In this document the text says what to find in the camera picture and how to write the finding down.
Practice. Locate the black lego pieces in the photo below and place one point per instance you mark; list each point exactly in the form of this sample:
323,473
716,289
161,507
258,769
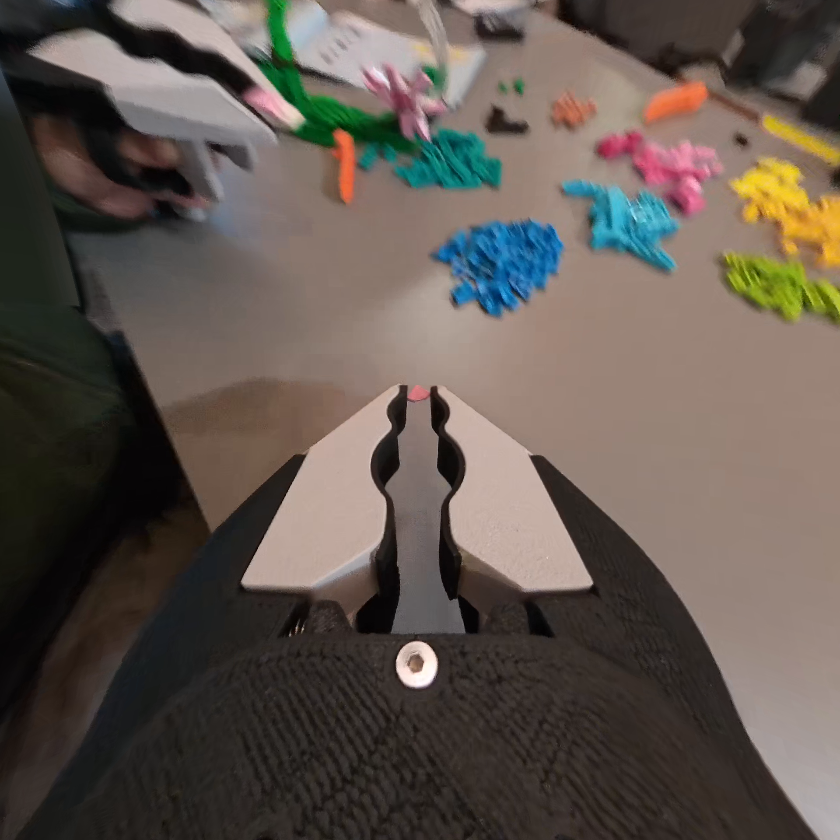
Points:
505,121

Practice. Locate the pile of lime lego bricks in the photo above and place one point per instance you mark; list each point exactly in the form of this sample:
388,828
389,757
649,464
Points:
781,285

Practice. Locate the small green lego pieces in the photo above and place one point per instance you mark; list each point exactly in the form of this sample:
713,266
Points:
512,87

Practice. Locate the green lego plant build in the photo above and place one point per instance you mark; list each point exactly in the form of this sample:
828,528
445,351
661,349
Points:
315,111

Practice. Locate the pile of cyan lego bricks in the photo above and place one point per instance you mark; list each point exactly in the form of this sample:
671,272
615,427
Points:
623,223

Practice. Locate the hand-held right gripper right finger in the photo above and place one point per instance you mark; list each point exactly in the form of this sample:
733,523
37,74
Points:
512,525

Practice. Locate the small pink lego piece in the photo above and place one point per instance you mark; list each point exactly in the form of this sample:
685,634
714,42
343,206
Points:
418,393

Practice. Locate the yellow tape strip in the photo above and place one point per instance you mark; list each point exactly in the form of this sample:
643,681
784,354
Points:
800,138

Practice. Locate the pile of orange lego pieces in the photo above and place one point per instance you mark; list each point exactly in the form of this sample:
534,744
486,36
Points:
574,110

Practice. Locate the light pink lego brick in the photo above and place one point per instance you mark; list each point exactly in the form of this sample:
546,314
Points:
272,108

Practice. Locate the person's dark clothing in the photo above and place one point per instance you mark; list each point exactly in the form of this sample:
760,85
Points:
52,426

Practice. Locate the clear curved lego piece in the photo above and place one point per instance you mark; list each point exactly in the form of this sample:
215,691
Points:
436,33

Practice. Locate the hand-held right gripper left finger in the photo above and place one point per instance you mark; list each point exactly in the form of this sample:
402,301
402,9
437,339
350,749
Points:
321,525

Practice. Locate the pile of blue lego bricks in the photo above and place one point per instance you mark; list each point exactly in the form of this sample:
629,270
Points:
502,262

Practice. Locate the orange brick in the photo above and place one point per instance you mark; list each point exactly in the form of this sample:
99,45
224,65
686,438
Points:
676,102

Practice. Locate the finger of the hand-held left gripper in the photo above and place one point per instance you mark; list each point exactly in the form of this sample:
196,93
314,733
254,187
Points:
190,23
164,98

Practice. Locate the pile of pink lego bricks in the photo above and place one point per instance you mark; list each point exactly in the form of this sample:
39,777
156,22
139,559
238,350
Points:
669,167

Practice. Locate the lego instruction booklet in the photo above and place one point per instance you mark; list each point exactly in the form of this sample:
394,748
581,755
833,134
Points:
394,52

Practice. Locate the person's left hand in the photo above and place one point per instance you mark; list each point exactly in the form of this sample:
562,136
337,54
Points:
72,164

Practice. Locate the orange curved lego piece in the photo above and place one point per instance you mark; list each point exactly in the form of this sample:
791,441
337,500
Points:
344,167

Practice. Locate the black flat object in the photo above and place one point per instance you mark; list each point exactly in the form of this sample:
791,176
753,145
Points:
499,26

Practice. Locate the black office chair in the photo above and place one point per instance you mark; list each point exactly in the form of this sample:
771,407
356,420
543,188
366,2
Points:
656,29

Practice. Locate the pile of yellow lego bricks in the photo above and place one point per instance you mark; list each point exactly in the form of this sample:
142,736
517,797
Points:
787,210

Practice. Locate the pink lego flower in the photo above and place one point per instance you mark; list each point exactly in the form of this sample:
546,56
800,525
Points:
410,102

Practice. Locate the pile of teal lego bricks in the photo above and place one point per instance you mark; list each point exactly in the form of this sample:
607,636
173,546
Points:
453,161

